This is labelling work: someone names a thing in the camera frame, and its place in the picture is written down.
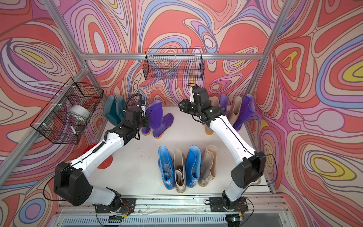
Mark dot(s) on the beige rain boot front right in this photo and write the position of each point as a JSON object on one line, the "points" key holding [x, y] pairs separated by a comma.
{"points": [[208, 165]]}

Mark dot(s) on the red round object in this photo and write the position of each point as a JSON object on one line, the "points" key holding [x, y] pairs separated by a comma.
{"points": [[105, 164]]}

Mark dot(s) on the beige rain boot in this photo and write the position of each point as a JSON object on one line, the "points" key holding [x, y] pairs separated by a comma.
{"points": [[208, 165], [215, 103], [180, 171], [235, 110]]}

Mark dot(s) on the grey tape roll in basket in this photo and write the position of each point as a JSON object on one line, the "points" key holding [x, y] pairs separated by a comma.
{"points": [[78, 112]]}

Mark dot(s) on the beige rain boot back right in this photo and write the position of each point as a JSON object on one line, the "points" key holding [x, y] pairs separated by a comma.
{"points": [[235, 110]]}

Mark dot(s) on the beige rain boot front left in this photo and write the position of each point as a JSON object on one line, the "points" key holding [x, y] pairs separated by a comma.
{"points": [[180, 171]]}

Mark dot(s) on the black wire basket back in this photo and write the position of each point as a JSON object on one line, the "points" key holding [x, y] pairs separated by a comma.
{"points": [[174, 64]]}

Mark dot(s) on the purple rain boot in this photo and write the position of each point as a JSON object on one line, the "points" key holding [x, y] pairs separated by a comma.
{"points": [[159, 122], [146, 130], [246, 111], [223, 102]]}

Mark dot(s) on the blue rain boot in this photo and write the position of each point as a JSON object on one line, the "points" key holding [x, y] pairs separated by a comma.
{"points": [[193, 163], [165, 163]]}

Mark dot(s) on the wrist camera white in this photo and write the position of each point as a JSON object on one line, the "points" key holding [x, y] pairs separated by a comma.
{"points": [[142, 105], [194, 94]]}

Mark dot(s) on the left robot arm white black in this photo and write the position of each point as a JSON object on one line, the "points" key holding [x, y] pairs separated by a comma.
{"points": [[71, 179]]}

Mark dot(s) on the black wire basket left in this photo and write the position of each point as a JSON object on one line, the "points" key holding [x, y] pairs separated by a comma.
{"points": [[56, 124]]}

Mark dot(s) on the black wire basket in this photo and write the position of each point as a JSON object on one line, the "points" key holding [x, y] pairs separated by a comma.
{"points": [[56, 124], [174, 64]]}

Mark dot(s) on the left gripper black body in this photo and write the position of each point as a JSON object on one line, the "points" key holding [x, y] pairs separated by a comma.
{"points": [[143, 122]]}

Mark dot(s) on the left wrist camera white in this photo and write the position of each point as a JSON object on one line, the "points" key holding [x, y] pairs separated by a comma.
{"points": [[142, 105]]}

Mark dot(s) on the teal rain boot yellow sole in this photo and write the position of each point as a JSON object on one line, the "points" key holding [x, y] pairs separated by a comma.
{"points": [[110, 111]]}

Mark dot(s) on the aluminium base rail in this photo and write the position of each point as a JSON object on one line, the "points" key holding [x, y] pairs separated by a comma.
{"points": [[256, 210]]}

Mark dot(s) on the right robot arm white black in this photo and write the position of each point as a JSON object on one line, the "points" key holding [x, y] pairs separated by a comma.
{"points": [[250, 163]]}

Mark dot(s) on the blue rain boot right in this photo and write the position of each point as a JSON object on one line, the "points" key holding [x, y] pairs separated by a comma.
{"points": [[193, 163]]}

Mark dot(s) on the blue rain boot left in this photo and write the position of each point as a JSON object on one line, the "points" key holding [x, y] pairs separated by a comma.
{"points": [[165, 163]]}

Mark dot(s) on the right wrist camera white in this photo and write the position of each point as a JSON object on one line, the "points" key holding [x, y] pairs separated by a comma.
{"points": [[194, 94]]}

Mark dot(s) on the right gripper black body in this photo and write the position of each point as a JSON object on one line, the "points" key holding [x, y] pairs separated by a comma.
{"points": [[190, 108]]}

